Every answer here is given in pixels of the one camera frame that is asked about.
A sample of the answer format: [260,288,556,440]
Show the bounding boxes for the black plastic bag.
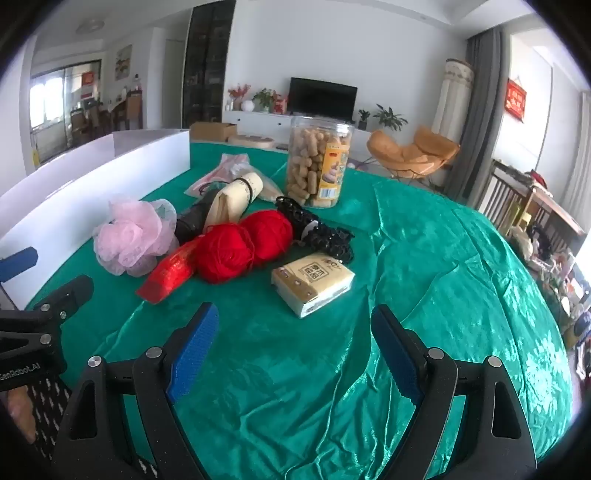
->
[174,189,222,245]

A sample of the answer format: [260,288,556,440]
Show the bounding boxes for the grey curtain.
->
[445,25,506,204]

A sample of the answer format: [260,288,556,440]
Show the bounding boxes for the orange lounge chair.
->
[367,127,461,185]

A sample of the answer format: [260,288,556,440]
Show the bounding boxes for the covered standing air conditioner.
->
[431,58,474,139]

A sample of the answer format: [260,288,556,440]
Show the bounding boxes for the dark wooden chair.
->
[478,159,587,259]

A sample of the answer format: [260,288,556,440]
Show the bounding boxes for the beige cloth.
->
[203,172,264,234]

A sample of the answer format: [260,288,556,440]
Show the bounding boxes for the brown cardboard box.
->
[190,121,238,143]

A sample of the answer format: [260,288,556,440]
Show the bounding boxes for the clear plastic snack jar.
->
[285,115,355,209]

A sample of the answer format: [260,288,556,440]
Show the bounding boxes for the green satin tablecloth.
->
[25,141,575,480]

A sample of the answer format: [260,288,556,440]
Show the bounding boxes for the white television cabinet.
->
[226,110,370,151]

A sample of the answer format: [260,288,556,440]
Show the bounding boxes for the black television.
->
[288,78,358,121]

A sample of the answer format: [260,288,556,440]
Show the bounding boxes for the large green potted plant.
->
[373,104,409,132]

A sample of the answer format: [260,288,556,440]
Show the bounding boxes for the clear bag of cotton swabs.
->
[256,173,284,202]

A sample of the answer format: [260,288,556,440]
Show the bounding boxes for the red flowers in vase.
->
[228,83,252,112]

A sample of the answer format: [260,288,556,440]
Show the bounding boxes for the beige tissue pack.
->
[271,251,356,319]

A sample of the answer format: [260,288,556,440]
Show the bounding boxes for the person's left hand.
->
[0,387,37,445]

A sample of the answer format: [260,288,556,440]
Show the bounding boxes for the pink mesh bath pouf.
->
[92,198,180,278]

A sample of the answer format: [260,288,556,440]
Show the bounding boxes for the framed wall painting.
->
[115,45,133,81]

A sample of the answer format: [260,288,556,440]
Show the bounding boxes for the pile of colourful clutter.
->
[508,217,591,374]

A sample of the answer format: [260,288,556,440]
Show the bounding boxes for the black lace cloth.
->
[276,196,355,266]

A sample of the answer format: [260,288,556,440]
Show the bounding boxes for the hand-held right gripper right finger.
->
[370,304,539,480]

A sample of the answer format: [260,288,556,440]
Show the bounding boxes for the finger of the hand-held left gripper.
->
[0,247,38,282]
[30,275,94,326]

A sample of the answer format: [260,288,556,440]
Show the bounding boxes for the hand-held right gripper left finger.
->
[51,302,220,480]

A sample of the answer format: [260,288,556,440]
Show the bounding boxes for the red wall hanging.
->
[505,78,528,123]

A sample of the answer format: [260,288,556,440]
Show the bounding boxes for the dark glass display cabinet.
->
[181,0,237,130]

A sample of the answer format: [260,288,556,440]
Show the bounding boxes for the pink plastic packet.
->
[185,153,252,197]

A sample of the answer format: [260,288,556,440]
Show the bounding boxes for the wooden side table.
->
[229,133,277,149]

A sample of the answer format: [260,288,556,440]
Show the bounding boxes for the red shiny packet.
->
[135,242,204,305]

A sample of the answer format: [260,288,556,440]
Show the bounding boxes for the red yarn balls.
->
[196,210,295,284]

